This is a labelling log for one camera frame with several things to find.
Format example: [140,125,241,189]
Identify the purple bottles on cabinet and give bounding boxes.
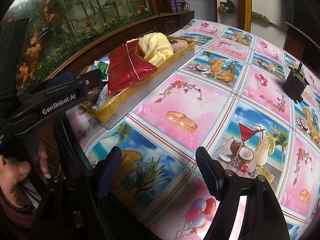
[170,0,182,13]

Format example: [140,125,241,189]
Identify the red shiny pouch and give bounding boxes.
[108,40,158,95]

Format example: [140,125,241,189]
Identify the white clear packet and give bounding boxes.
[95,84,113,110]

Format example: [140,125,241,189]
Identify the person's left hand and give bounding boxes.
[1,154,31,209]

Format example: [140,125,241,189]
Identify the yellow fluffy towel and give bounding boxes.
[138,33,174,67]

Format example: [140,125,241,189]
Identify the white and gold shelf unit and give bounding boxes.
[216,0,287,48]

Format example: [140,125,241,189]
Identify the colourful printed tablecloth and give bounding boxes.
[67,20,319,239]

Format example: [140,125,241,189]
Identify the pink round plush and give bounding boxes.
[169,39,189,53]

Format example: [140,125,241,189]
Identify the yellow cardboard box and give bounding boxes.
[80,40,195,128]

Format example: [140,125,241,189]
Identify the green white sachet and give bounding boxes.
[95,60,110,80]

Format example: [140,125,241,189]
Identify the flower mural panel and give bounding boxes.
[1,0,152,93]

